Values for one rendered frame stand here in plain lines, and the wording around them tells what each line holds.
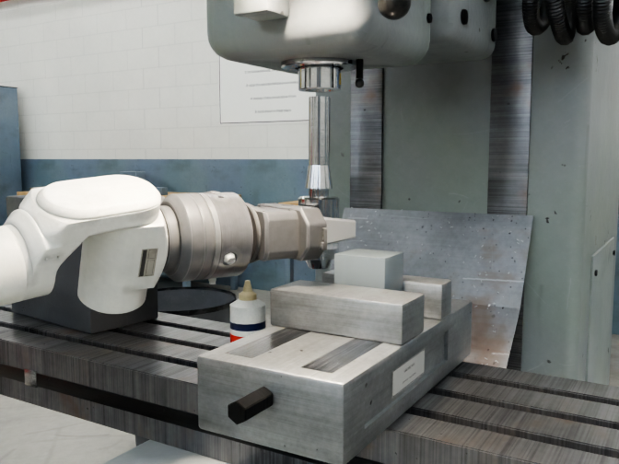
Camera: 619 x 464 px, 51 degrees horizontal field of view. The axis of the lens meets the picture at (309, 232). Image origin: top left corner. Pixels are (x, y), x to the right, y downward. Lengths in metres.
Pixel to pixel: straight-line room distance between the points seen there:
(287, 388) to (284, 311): 0.15
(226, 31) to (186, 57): 5.81
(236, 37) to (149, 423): 0.44
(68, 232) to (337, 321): 0.27
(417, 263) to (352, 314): 0.42
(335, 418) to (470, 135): 0.63
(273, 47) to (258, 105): 5.27
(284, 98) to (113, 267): 5.22
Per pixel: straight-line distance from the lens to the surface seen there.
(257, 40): 0.69
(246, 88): 6.04
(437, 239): 1.05
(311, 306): 0.66
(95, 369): 0.85
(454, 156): 1.06
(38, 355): 0.93
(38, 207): 0.58
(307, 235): 0.66
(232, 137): 6.11
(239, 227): 0.64
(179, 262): 0.63
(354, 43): 0.65
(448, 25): 0.80
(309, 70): 0.72
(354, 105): 1.13
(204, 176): 6.31
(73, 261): 0.98
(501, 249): 1.02
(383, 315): 0.62
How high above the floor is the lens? 1.20
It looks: 6 degrees down
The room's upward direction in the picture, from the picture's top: straight up
